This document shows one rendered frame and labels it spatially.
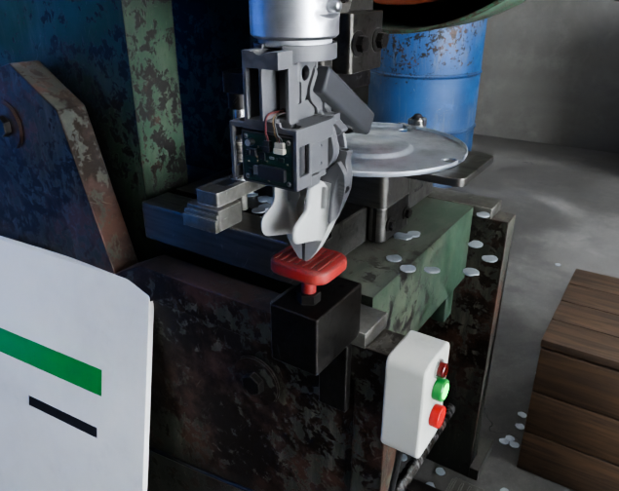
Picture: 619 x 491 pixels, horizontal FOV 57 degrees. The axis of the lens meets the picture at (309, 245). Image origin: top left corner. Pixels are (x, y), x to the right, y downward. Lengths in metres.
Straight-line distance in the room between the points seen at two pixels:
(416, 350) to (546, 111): 3.62
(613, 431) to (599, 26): 3.10
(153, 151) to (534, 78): 3.49
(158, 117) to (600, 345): 0.95
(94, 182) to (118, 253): 0.12
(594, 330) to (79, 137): 1.06
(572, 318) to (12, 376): 1.15
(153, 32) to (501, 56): 3.49
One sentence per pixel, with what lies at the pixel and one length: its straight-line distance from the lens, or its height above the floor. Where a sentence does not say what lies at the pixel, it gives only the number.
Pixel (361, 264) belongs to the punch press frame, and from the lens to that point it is 0.83.
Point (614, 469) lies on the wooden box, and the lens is 1.42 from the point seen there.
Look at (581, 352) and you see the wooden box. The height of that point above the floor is 0.35.
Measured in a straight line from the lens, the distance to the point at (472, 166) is 0.84.
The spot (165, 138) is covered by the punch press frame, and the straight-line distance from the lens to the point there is 0.97.
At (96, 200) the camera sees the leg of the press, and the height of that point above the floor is 0.70.
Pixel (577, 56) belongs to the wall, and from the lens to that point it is 4.15.
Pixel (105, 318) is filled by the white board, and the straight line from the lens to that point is 1.01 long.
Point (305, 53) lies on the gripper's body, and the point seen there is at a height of 0.96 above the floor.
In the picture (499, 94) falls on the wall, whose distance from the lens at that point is 4.29.
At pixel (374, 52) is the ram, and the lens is 0.90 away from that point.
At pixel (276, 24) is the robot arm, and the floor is 0.98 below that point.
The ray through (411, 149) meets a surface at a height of 0.78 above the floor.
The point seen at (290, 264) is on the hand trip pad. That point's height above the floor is 0.76.
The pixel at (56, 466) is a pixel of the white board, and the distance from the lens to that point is 1.26.
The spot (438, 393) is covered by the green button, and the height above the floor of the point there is 0.58.
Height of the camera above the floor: 1.02
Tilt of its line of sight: 25 degrees down
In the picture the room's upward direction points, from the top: straight up
